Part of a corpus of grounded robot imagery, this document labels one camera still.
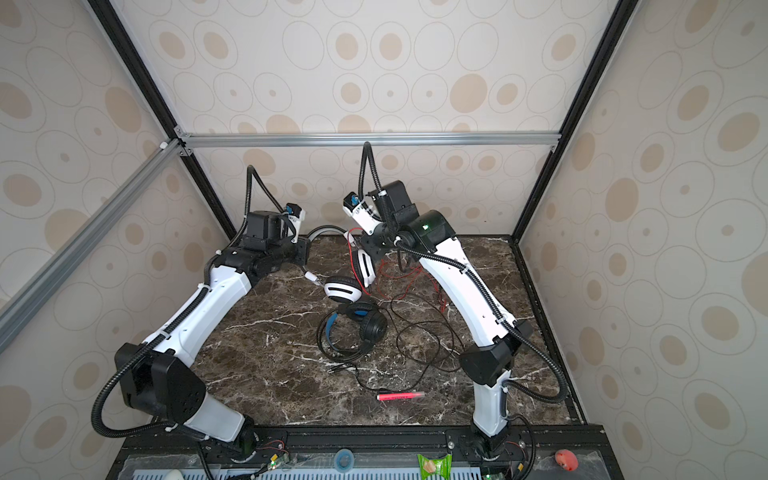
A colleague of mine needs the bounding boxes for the green snack packet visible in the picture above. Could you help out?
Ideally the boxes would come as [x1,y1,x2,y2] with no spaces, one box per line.
[417,454,453,480]

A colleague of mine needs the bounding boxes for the black corner frame post left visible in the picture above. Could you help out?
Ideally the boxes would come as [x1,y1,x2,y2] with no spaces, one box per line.
[86,0,236,239]

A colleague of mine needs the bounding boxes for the black headphone cable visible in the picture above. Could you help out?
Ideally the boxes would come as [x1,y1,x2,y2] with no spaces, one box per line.
[317,292,467,392]

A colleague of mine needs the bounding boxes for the aluminium back rail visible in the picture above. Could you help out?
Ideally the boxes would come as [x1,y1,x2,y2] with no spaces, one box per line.
[181,131,561,148]

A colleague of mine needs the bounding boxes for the red headphone cable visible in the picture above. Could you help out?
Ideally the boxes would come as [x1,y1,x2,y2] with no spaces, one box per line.
[345,226,450,316]

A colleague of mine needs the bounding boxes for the black corner frame post right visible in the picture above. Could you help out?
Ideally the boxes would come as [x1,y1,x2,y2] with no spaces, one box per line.
[511,0,639,245]

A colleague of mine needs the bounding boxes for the black blue headphones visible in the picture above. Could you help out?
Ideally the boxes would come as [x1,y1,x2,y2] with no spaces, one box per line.
[316,296,389,363]

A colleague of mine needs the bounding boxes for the white black headphones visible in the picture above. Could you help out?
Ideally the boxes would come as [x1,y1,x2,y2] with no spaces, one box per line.
[302,225,376,304]

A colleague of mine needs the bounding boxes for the pink marker pen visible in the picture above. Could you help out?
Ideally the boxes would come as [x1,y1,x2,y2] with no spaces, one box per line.
[376,392,424,402]

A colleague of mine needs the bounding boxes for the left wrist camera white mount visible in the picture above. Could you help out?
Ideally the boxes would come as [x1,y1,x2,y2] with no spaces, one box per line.
[285,203,306,230]

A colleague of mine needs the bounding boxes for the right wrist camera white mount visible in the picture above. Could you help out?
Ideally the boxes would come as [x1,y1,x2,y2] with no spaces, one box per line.
[343,192,383,236]

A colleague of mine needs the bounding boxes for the aluminium rail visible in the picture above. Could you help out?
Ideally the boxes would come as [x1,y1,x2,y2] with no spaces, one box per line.
[1,139,182,350]
[181,131,561,148]

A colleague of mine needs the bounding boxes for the red round object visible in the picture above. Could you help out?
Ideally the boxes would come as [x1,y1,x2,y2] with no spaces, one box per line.
[554,449,579,472]

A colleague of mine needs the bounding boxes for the black corner frame post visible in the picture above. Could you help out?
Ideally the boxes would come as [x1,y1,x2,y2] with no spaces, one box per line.
[511,0,639,245]
[86,0,236,239]

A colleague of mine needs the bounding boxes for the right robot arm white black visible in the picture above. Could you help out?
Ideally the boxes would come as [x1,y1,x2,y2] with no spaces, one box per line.
[343,142,568,459]

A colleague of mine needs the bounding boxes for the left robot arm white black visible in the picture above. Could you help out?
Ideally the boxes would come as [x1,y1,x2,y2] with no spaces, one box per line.
[90,201,310,460]

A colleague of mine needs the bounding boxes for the blue tape roll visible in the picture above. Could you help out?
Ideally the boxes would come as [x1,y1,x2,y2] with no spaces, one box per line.
[333,449,355,474]

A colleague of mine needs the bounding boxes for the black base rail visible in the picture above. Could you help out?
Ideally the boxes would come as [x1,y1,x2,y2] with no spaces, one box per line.
[107,425,623,479]

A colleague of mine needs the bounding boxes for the aluminium left rail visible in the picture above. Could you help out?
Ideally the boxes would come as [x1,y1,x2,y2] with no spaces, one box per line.
[1,139,182,350]

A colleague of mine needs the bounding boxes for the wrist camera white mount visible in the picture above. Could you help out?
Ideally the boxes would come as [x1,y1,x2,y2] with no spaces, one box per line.
[343,192,383,236]
[285,203,306,230]

